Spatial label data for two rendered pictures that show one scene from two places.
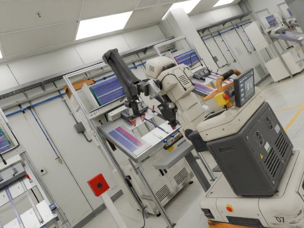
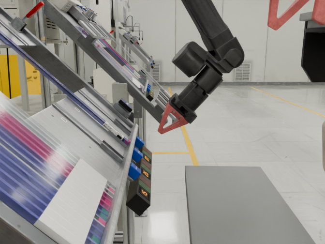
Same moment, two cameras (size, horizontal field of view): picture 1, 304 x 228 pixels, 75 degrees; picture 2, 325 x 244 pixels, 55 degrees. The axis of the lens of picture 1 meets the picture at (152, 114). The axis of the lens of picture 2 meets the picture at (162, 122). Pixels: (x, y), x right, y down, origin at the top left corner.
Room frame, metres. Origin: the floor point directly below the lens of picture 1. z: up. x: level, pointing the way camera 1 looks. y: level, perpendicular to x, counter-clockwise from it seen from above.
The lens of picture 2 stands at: (1.66, 0.54, 0.96)
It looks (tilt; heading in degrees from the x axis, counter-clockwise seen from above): 13 degrees down; 302
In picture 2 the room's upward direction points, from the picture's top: straight up
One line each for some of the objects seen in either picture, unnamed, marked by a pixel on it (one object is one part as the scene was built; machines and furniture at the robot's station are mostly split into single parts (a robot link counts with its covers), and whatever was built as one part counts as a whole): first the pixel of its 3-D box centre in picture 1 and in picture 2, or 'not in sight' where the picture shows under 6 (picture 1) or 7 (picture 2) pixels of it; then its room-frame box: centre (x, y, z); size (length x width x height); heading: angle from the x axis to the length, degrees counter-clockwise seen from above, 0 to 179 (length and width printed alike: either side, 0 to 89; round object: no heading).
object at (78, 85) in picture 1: (87, 82); not in sight; (2.71, 0.54, 1.82); 0.68 x 0.30 x 0.20; 123
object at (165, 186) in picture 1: (152, 175); not in sight; (2.59, 0.40, 0.31); 0.70 x 0.65 x 0.62; 123
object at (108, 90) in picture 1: (111, 90); not in sight; (2.52, 0.28, 1.52); 0.51 x 0.13 x 0.27; 123
